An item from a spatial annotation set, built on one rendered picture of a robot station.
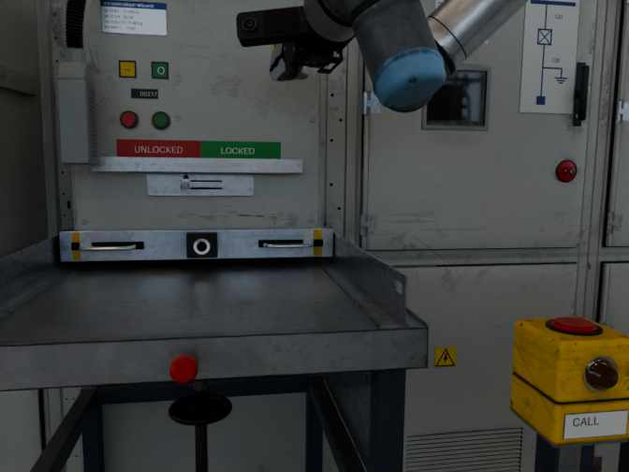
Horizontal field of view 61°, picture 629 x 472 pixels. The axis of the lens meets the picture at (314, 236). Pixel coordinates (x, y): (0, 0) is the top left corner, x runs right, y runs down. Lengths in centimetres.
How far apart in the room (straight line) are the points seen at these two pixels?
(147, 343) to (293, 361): 18
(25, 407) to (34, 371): 78
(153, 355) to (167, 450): 84
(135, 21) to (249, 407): 94
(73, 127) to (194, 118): 23
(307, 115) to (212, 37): 24
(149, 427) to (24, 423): 29
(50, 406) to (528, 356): 119
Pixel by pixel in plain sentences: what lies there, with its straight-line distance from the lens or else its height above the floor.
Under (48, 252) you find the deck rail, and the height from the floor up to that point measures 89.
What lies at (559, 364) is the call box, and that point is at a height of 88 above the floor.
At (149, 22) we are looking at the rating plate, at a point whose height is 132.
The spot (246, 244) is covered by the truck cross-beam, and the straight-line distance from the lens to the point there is 110.
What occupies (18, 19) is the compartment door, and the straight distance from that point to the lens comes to 134.
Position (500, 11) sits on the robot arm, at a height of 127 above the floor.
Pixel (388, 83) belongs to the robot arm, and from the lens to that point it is 68.
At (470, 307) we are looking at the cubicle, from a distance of 150.
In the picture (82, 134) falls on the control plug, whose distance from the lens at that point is 101.
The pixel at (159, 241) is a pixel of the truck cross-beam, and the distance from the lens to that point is 110.
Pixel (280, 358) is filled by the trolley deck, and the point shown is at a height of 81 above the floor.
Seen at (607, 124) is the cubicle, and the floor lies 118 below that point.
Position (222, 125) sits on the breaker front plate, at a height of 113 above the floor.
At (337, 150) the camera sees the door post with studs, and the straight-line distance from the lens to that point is 135.
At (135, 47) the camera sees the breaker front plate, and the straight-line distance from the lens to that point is 113.
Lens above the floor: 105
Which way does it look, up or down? 7 degrees down
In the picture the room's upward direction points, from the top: 1 degrees clockwise
